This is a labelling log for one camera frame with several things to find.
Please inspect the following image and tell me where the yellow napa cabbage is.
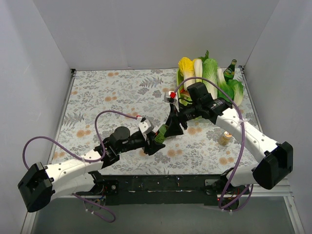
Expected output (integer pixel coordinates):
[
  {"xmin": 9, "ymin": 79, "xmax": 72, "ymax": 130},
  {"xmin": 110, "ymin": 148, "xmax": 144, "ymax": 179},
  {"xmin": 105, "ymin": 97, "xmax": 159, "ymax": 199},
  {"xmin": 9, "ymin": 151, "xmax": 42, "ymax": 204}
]
[{"xmin": 178, "ymin": 57, "xmax": 196, "ymax": 91}]

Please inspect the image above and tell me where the green pill bottle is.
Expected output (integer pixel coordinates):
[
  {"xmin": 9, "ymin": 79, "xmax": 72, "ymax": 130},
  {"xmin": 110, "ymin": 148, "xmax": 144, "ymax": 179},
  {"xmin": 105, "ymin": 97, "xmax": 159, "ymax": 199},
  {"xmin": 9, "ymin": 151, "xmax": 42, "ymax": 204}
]
[{"xmin": 154, "ymin": 124, "xmax": 168, "ymax": 144}]

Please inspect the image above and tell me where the green lettuce leaf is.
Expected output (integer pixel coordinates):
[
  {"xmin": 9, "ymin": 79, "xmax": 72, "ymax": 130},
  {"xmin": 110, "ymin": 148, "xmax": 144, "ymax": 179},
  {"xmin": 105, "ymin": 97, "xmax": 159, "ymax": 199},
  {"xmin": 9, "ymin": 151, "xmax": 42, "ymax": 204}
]
[{"xmin": 228, "ymin": 79, "xmax": 244, "ymax": 106}]

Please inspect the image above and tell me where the small clear pill bottle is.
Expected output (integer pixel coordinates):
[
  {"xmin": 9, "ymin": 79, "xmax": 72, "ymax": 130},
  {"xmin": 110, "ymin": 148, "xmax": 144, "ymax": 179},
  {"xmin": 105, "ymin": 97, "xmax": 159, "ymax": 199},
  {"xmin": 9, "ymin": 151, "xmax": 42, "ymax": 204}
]
[{"xmin": 218, "ymin": 131, "xmax": 232, "ymax": 146}]

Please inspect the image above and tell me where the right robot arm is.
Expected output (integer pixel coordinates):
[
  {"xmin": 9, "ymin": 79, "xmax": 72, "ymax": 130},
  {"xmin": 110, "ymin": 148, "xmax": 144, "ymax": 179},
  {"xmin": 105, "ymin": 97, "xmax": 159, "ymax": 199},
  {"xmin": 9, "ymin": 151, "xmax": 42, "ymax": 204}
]
[{"xmin": 164, "ymin": 82, "xmax": 293, "ymax": 194}]

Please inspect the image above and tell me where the white green leek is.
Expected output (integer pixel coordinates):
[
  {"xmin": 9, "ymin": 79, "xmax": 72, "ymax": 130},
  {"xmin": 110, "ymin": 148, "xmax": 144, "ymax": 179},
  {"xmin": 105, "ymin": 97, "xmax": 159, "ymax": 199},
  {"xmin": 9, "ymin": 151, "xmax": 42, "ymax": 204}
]
[{"xmin": 193, "ymin": 58, "xmax": 203, "ymax": 78}]

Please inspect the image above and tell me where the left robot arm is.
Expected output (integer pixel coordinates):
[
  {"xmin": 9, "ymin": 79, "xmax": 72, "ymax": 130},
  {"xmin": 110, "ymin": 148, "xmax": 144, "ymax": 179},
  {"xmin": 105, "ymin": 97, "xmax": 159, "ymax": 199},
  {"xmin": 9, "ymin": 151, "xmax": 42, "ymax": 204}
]
[{"xmin": 18, "ymin": 126, "xmax": 165, "ymax": 213}]

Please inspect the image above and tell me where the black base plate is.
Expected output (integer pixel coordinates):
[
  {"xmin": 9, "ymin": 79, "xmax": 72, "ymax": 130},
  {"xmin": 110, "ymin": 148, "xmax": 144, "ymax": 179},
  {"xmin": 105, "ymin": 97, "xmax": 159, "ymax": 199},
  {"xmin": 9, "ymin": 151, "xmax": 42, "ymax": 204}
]
[{"xmin": 77, "ymin": 172, "xmax": 227, "ymax": 206}]

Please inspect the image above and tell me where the aluminium rail frame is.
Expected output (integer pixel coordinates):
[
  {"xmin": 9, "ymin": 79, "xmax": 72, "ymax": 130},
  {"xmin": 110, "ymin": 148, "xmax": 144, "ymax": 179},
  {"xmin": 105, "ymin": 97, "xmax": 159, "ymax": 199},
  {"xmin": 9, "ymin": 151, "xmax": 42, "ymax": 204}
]
[{"xmin": 22, "ymin": 71, "xmax": 304, "ymax": 234}]

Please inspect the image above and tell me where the green vegetable tray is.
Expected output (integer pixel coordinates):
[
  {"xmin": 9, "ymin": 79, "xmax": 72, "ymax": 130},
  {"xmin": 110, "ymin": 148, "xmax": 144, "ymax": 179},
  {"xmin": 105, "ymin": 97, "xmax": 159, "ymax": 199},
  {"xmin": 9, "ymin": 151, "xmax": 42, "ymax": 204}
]
[{"xmin": 176, "ymin": 68, "xmax": 232, "ymax": 120}]

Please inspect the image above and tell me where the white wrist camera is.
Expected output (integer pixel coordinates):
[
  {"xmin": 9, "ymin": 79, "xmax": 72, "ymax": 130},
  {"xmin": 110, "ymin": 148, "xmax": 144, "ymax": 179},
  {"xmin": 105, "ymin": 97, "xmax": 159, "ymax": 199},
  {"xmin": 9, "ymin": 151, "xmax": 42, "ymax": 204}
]
[
  {"xmin": 164, "ymin": 91, "xmax": 178, "ymax": 109},
  {"xmin": 138, "ymin": 118, "xmax": 154, "ymax": 135}
]

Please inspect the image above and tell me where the green glass bottle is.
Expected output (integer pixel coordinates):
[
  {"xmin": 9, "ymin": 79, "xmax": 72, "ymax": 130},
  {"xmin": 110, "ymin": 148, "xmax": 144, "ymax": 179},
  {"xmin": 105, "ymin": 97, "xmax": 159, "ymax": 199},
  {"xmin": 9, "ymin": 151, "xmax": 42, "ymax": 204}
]
[{"xmin": 223, "ymin": 59, "xmax": 237, "ymax": 82}]

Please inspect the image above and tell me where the bok choy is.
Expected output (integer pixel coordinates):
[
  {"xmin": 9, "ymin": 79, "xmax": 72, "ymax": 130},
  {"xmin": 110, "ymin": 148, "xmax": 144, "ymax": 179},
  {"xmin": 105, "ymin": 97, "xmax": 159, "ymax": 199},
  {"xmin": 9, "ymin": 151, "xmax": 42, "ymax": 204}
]
[{"xmin": 217, "ymin": 68, "xmax": 234, "ymax": 99}]

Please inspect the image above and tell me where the floral table mat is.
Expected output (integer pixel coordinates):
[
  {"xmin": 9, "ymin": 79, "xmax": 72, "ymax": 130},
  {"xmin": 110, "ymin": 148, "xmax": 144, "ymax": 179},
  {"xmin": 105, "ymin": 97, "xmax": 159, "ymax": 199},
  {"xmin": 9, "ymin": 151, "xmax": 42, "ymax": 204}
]
[{"xmin": 49, "ymin": 69, "xmax": 255, "ymax": 175}]

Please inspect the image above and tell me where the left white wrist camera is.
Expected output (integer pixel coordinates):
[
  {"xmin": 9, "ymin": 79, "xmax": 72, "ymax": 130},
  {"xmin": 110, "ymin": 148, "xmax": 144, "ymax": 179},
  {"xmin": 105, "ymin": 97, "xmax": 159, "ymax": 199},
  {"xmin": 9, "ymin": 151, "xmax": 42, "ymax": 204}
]
[{"xmin": 138, "ymin": 118, "xmax": 154, "ymax": 135}]

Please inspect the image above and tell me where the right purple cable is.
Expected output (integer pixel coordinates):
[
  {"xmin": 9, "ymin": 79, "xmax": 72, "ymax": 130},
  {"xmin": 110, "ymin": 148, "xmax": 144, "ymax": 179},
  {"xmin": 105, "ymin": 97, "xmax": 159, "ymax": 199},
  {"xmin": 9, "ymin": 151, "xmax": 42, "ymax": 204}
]
[{"xmin": 175, "ymin": 77, "xmax": 254, "ymax": 212}]

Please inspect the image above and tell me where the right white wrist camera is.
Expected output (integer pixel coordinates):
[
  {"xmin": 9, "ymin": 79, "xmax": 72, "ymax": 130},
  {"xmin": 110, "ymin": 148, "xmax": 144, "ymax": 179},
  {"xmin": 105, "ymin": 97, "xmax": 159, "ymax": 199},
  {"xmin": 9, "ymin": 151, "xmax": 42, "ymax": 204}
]
[{"xmin": 164, "ymin": 91, "xmax": 178, "ymax": 109}]

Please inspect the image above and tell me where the large green napa cabbage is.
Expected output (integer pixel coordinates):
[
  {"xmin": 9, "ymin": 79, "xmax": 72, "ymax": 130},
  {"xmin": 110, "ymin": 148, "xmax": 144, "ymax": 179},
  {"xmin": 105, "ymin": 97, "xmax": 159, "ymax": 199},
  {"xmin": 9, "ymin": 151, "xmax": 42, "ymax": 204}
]
[{"xmin": 202, "ymin": 58, "xmax": 218, "ymax": 99}]

